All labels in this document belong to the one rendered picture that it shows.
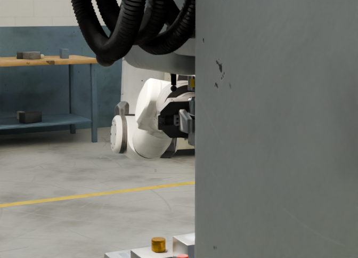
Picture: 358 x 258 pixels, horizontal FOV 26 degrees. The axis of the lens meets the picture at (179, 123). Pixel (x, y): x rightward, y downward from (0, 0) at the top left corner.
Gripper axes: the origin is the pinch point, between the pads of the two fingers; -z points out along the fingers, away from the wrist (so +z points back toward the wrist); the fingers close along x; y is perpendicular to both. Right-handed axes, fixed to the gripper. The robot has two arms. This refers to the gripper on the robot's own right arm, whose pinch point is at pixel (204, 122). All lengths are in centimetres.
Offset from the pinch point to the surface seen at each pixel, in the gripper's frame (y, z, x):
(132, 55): -9.9, 0.1, -10.4
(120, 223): 128, 382, 28
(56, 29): 17, 785, 0
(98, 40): -13.8, -32.2, -17.8
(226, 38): -15, -48, -9
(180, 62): -9.8, -11.4, -5.7
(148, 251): 20.5, 4.1, -7.7
